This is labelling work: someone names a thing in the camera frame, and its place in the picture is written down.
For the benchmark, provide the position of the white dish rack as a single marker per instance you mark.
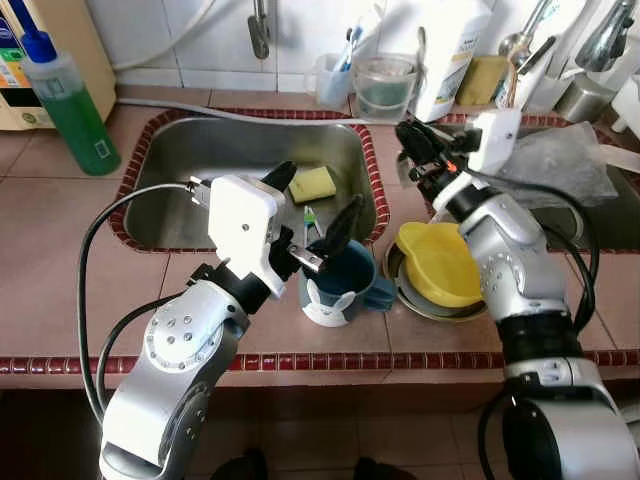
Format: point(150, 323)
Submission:
point(628, 105)

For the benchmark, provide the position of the chrome gooseneck faucet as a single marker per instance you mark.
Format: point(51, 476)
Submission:
point(605, 45)

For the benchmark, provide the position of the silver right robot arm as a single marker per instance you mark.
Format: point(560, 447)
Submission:
point(520, 260)

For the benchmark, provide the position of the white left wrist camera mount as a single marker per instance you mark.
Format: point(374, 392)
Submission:
point(245, 220)

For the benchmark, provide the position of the white bottle with green cap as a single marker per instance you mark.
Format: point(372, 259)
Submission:
point(565, 20)

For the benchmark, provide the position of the bright yellow sponge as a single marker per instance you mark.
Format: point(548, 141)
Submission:
point(313, 184)

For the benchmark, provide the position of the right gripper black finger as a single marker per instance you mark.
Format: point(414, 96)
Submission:
point(428, 135)
point(412, 162)

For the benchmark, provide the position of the green and white stick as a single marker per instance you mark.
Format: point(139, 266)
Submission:
point(310, 222)

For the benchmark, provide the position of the green dish soap bottle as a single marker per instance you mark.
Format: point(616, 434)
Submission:
point(75, 125)

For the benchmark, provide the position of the white and blue toothbrush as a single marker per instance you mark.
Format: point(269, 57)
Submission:
point(350, 50)

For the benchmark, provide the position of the stainless steel bowl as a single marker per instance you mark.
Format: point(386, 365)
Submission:
point(405, 302)

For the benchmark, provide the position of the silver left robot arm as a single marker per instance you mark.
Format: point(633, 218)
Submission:
point(180, 345)

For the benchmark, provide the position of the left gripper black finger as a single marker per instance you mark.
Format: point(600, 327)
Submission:
point(280, 178)
point(340, 228)

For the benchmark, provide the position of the steel sink basin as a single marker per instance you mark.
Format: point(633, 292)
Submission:
point(600, 215)
point(180, 170)

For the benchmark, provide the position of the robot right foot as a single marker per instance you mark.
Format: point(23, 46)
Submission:
point(382, 470)

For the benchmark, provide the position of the small steel cup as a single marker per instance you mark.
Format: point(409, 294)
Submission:
point(585, 100)

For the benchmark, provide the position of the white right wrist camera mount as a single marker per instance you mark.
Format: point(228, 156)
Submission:
point(495, 140)

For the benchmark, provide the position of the small clear plastic bucket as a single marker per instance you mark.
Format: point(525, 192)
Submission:
point(385, 95)

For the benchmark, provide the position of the metal spoon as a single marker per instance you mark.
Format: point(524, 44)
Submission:
point(420, 45)

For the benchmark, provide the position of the beige water ionizer appliance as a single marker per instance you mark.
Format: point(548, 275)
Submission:
point(85, 40)

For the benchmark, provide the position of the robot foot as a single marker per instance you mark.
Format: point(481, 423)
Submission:
point(240, 467)
point(382, 470)

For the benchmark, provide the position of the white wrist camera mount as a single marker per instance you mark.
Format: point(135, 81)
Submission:
point(495, 140)
point(245, 220)

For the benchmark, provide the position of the blue mug with white rabbit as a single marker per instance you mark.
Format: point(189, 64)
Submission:
point(350, 290)

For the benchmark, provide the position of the white bottle with yellow cap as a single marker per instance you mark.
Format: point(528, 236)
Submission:
point(450, 60)

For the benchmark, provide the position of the chrome wall tap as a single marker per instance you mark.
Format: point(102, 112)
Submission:
point(260, 35)

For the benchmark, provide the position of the clear toothbrush cup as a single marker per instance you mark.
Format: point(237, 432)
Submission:
point(332, 85)

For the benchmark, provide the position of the mustard yellow sponge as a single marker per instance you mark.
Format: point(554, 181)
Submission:
point(480, 82)

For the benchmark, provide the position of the clear plastic bag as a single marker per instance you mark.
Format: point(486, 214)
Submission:
point(560, 165)

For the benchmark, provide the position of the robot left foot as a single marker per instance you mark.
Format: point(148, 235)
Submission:
point(240, 467)

